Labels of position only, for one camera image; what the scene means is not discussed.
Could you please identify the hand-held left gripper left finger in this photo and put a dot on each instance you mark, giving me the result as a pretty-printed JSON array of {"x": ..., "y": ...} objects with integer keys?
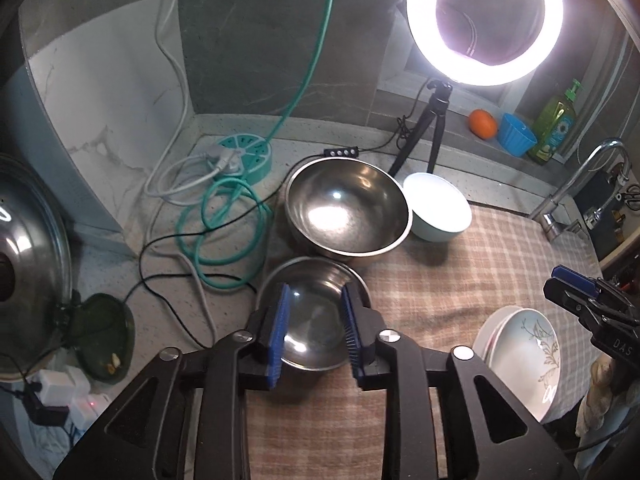
[{"x": 277, "y": 340}]

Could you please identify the orange tangerine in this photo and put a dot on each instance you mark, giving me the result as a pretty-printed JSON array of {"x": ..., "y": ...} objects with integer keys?
[{"x": 482, "y": 124}]

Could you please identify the white plate leaf print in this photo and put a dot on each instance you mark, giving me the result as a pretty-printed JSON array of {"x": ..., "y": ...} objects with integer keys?
[{"x": 520, "y": 360}]

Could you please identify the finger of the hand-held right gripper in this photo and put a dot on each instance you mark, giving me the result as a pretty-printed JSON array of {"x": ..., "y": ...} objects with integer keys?
[
  {"x": 575, "y": 280},
  {"x": 570, "y": 300}
]

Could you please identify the white charger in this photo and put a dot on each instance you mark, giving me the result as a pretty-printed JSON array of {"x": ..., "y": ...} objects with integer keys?
[{"x": 62, "y": 385}]

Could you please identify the steel pot lid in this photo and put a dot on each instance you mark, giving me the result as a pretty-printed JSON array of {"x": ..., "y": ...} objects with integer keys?
[{"x": 30, "y": 240}]

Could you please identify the black power adapter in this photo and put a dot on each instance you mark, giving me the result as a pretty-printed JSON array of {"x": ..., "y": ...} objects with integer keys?
[{"x": 45, "y": 412}]

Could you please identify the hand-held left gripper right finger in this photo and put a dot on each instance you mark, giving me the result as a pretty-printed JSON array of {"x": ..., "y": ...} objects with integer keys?
[{"x": 352, "y": 340}]

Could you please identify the red steel bowl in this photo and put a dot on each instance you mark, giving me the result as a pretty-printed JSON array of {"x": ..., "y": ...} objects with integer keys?
[{"x": 312, "y": 310}]

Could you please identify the large steel bowl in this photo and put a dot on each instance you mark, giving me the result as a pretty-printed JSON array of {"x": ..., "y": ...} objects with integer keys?
[{"x": 345, "y": 210}]

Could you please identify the dark green lid holder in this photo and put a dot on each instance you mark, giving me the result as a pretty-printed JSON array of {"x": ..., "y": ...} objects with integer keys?
[{"x": 100, "y": 325}]

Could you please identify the green dish soap bottle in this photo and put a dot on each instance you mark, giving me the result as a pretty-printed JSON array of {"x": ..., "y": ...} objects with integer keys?
[{"x": 552, "y": 125}]

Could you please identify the chrome faucet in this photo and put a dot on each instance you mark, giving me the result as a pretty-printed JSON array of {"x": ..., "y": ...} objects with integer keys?
[{"x": 550, "y": 215}]

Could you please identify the dark knife holder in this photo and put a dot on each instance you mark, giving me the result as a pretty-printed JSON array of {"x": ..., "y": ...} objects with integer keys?
[{"x": 607, "y": 232}]

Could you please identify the blue ribbed cup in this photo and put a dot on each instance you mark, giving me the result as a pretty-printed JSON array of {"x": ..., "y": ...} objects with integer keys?
[{"x": 517, "y": 135}]

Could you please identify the beige plaid cloth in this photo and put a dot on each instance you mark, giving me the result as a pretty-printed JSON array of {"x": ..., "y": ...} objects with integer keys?
[{"x": 440, "y": 270}]

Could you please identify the light blue bowl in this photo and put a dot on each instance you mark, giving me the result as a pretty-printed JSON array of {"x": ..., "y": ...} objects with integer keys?
[{"x": 437, "y": 205}]

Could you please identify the person's right hand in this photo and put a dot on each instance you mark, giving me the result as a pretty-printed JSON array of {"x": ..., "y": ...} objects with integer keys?
[{"x": 597, "y": 395}]

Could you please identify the round green power strip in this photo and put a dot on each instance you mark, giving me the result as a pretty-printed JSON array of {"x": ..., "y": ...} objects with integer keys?
[{"x": 247, "y": 147}]

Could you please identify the person's right forearm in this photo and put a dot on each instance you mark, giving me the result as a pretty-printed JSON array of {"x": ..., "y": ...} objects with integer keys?
[{"x": 625, "y": 420}]

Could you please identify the white plug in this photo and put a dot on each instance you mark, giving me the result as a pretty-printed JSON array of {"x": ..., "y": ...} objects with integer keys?
[{"x": 222, "y": 162}]

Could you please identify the black inline light remote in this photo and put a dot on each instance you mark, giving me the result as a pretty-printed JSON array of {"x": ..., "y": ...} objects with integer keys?
[{"x": 339, "y": 153}]

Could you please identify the white power strip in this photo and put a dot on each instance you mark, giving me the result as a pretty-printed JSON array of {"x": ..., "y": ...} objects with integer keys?
[{"x": 92, "y": 410}]

